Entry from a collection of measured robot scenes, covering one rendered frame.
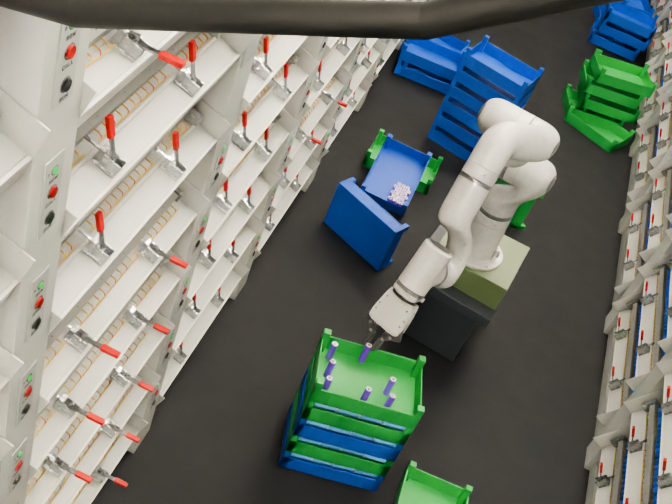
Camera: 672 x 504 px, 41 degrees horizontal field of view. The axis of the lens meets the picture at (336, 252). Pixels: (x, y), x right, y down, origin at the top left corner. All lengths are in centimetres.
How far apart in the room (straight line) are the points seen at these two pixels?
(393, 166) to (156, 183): 222
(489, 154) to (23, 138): 145
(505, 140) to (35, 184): 143
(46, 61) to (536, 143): 161
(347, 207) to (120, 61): 222
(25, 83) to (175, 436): 180
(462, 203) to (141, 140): 107
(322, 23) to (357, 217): 274
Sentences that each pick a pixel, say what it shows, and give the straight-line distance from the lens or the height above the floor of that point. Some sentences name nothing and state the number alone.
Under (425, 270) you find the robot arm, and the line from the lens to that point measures 232.
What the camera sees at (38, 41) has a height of 166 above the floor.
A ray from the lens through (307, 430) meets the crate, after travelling 256.
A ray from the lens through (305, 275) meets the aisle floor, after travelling 325.
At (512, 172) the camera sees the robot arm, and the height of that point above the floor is 74.
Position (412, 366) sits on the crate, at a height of 35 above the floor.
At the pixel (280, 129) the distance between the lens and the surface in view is 260.
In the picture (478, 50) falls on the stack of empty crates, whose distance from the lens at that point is 415.
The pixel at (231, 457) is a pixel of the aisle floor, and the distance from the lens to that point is 269.
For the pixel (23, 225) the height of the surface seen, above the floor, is 141.
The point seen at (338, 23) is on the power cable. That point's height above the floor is 191.
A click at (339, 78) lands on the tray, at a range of 330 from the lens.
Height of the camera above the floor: 219
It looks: 40 degrees down
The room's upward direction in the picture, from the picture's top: 23 degrees clockwise
